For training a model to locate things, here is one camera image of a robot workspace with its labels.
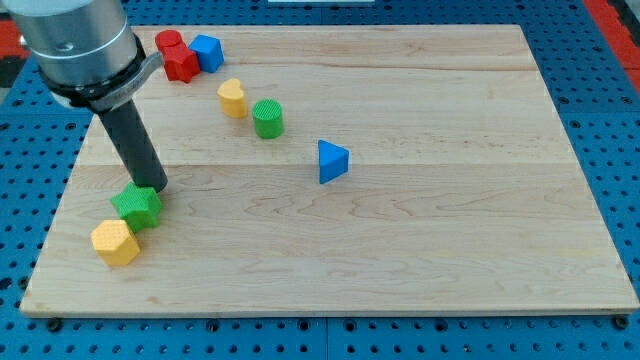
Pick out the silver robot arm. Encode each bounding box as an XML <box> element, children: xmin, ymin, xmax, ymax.
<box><xmin>2</xmin><ymin>0</ymin><xmax>164</xmax><ymax>113</ymax></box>

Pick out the blue triangle block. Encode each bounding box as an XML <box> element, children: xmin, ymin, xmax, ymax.
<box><xmin>318</xmin><ymin>140</ymin><xmax>350</xmax><ymax>184</ymax></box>

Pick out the yellow heart block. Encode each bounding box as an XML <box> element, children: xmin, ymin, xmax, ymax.
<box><xmin>217</xmin><ymin>78</ymin><xmax>248</xmax><ymax>119</ymax></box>

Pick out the wooden board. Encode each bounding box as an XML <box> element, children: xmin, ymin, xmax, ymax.
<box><xmin>21</xmin><ymin>25</ymin><xmax>639</xmax><ymax>318</ymax></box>

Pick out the green cylinder block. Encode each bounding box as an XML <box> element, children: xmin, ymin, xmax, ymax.
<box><xmin>252</xmin><ymin>98</ymin><xmax>284</xmax><ymax>139</ymax></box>

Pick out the blue cube block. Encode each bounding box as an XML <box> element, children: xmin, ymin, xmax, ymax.
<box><xmin>189</xmin><ymin>34</ymin><xmax>224</xmax><ymax>73</ymax></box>

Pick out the red star block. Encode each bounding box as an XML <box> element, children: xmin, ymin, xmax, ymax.
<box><xmin>162</xmin><ymin>44</ymin><xmax>200</xmax><ymax>83</ymax></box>

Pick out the green star block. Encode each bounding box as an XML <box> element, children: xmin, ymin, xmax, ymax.
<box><xmin>110</xmin><ymin>183</ymin><xmax>163</xmax><ymax>233</ymax></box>

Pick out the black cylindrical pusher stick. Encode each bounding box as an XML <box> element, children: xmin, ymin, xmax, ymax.
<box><xmin>99</xmin><ymin>100</ymin><xmax>168</xmax><ymax>192</ymax></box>

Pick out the red cylinder block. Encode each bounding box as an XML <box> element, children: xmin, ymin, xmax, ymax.
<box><xmin>154</xmin><ymin>29</ymin><xmax>183</xmax><ymax>53</ymax></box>

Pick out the yellow hexagon block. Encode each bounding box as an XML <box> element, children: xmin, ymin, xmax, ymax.
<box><xmin>90</xmin><ymin>220</ymin><xmax>141</xmax><ymax>266</ymax></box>

